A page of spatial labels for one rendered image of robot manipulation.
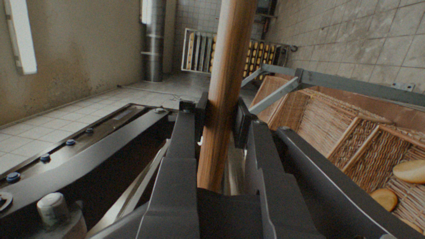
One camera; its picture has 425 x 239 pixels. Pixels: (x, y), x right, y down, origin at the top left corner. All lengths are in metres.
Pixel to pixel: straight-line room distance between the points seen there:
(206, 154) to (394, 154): 0.63
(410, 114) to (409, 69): 0.83
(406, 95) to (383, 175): 0.28
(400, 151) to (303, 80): 0.36
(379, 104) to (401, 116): 0.10
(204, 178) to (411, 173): 0.58
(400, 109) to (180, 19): 5.08
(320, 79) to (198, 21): 4.82
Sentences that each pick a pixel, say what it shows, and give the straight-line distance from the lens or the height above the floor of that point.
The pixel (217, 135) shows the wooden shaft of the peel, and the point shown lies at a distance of 0.16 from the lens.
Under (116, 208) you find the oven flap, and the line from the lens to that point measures 0.78.
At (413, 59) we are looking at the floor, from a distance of 1.59.
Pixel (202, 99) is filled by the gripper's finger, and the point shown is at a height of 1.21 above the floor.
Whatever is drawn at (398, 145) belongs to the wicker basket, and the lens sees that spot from 0.71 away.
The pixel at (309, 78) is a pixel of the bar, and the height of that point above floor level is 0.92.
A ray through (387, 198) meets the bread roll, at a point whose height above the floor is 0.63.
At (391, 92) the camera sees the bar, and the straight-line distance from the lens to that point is 0.77.
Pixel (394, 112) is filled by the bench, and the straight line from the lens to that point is 0.81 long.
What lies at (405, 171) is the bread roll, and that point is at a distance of 0.68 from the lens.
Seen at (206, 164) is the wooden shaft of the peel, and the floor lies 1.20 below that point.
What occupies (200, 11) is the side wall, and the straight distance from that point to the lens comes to 5.30.
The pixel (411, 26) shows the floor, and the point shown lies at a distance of 1.70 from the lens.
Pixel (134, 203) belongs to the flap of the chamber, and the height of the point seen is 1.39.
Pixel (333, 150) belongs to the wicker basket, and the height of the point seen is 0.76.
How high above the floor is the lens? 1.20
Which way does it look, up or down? 1 degrees down
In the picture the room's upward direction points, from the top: 82 degrees counter-clockwise
